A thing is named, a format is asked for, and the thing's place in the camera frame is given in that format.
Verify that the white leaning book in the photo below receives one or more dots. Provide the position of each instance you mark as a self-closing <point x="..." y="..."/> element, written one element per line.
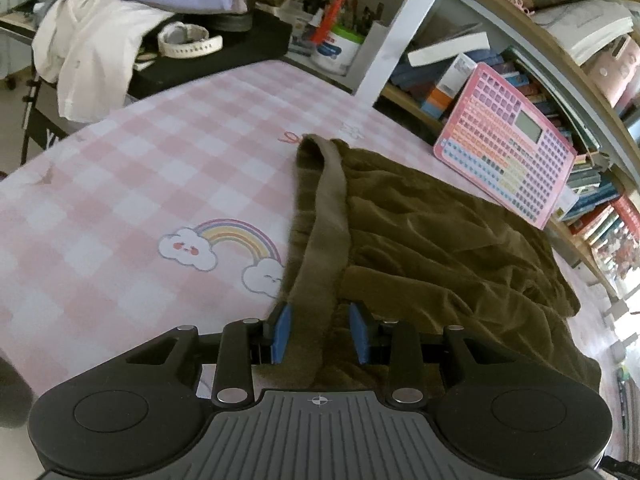
<point x="448" y="48"/>

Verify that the black box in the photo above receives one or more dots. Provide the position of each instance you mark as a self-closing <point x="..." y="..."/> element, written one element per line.
<point x="268" y="39"/>

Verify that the pink checkered desk mat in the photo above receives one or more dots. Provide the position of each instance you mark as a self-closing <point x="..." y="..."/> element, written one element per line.
<point x="177" y="210"/>

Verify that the white pen holder cup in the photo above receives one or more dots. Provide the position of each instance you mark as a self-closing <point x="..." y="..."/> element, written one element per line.
<point x="337" y="52"/>

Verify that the red thick dictionary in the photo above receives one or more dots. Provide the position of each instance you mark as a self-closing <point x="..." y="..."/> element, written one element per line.
<point x="629" y="213"/>

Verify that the white wooden bookshelf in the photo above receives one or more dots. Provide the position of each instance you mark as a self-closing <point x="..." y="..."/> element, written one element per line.
<point x="604" y="140"/>

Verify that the white orange box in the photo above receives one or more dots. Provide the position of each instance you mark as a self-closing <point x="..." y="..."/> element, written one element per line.
<point x="452" y="81"/>

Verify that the dark olive brown garment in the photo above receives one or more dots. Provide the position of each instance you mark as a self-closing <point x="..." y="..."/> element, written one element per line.
<point x="411" y="247"/>

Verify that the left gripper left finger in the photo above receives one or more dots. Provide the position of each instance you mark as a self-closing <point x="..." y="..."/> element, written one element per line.
<point x="243" y="345"/>

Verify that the white smartwatch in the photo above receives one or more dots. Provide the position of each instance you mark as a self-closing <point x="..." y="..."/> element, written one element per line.
<point x="184" y="41"/>

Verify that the white garment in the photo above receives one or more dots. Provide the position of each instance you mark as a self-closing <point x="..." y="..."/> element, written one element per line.
<point x="87" y="48"/>

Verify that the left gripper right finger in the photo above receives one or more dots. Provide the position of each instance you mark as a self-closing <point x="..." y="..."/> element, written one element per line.
<point x="395" y="345"/>

